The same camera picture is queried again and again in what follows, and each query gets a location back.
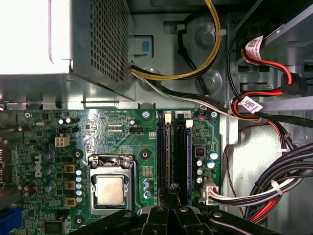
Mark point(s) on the white board power connector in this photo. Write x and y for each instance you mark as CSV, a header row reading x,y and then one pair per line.
x,y
206,186

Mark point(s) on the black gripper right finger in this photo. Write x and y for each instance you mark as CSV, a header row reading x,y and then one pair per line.
x,y
188,220

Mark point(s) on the silver CPU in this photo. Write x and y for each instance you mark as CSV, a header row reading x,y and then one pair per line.
x,y
110,189

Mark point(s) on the blue board connector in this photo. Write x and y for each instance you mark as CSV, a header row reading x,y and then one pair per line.
x,y
9,222

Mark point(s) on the black PC case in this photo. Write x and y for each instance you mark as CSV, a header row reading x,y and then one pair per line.
x,y
156,24

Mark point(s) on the green motherboard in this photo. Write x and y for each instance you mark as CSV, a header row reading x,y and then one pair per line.
x,y
117,142

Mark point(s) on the white four pin socket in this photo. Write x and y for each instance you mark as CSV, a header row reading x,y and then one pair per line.
x,y
62,141

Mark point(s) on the small blue case clip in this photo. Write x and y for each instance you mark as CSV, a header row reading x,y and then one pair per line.
x,y
145,46

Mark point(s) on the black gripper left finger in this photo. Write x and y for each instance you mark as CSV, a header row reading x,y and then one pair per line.
x,y
156,220

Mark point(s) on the metal drive cage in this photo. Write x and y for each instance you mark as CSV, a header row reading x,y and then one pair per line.
x,y
293,36

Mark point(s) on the black RAM slot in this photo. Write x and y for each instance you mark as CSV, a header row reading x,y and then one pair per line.
x,y
163,159
179,159

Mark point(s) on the metal socket cover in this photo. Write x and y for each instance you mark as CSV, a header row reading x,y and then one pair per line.
x,y
93,195

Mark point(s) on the grey power supply unit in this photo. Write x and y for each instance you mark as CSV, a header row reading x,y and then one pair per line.
x,y
105,36

